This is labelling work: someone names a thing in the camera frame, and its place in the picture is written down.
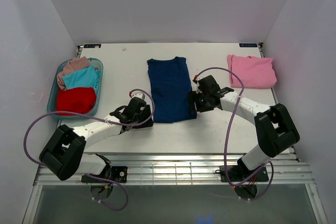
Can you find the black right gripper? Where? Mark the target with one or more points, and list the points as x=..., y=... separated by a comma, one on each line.
x=193, y=97

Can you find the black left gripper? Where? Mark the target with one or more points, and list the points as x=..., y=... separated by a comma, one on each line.
x=147, y=117

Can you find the dark blue t shirt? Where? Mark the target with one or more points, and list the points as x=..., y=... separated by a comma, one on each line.
x=170, y=85

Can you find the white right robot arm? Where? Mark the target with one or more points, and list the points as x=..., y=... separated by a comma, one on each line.
x=274, y=126

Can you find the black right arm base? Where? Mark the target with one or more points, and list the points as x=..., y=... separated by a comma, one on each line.
x=237, y=175

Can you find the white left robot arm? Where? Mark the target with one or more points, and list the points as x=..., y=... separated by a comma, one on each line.
x=64, y=152

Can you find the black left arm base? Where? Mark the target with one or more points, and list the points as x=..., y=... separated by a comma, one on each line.
x=114, y=173

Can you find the red t shirt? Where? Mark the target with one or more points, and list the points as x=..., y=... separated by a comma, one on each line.
x=80, y=100

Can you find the light blue t shirt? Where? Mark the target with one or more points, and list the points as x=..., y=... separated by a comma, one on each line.
x=84, y=78

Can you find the teal plastic tray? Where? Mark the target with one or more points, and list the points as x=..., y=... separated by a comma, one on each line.
x=52, y=101

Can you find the folded pink t shirt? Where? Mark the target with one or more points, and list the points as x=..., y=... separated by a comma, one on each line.
x=254, y=72

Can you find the beige t shirt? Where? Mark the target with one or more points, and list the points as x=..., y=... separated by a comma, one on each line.
x=71, y=66

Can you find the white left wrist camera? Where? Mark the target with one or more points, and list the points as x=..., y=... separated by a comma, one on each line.
x=137, y=94

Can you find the aluminium front rail frame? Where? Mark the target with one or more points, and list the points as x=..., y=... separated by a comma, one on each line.
x=194, y=169

